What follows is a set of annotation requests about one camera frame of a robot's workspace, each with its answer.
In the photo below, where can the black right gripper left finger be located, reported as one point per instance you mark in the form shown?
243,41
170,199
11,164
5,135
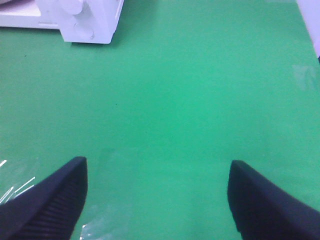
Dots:
49,210

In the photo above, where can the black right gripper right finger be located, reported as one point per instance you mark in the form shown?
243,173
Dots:
263,211

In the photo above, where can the pink round plate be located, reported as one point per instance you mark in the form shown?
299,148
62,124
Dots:
15,2

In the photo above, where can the clear tape patch far right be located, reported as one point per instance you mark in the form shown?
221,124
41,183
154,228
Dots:
304,76

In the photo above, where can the lower white microwave knob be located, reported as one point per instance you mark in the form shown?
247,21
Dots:
83,32

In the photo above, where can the white microwave knob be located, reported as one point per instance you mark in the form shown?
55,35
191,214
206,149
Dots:
83,32
72,7

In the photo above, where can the white microwave oven body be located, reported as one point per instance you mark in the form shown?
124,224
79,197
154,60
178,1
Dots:
101,15

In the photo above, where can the upper white microwave knob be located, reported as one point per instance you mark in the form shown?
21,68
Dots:
72,7

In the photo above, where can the white panel at table edge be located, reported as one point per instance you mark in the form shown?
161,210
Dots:
310,11

